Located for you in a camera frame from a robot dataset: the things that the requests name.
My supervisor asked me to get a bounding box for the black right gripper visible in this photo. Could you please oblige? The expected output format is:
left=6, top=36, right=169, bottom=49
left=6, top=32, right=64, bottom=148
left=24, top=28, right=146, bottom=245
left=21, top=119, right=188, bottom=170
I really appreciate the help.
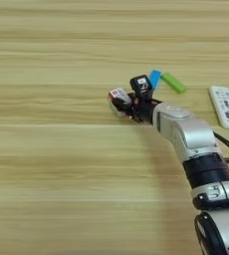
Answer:
left=111, top=93, right=163, bottom=126

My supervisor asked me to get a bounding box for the blue rectangular block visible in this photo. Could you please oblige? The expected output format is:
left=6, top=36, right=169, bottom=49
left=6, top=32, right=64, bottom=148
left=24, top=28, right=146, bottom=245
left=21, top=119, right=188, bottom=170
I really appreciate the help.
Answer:
left=147, top=69, right=163, bottom=92

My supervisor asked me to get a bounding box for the green rectangular block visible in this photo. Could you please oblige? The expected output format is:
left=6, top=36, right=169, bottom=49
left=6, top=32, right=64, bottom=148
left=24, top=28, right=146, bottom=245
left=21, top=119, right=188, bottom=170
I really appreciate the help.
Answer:
left=160, top=71, right=188, bottom=95

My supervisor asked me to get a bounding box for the white remote control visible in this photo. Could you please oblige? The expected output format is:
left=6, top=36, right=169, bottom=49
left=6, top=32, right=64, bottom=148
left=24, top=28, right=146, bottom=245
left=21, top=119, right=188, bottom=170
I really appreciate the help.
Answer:
left=208, top=85, right=229, bottom=130

